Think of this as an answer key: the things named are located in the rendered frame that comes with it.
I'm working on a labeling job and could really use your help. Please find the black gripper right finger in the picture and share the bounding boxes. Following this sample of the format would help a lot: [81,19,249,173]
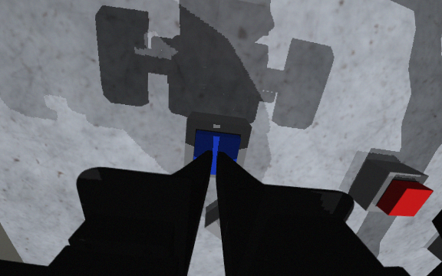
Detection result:
[216,152,354,276]

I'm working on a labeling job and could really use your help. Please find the blue button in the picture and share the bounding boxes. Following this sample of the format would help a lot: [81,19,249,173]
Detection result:
[183,111,252,178]

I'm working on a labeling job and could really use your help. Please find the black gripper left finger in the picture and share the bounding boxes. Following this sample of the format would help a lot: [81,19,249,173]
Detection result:
[77,150,213,276]

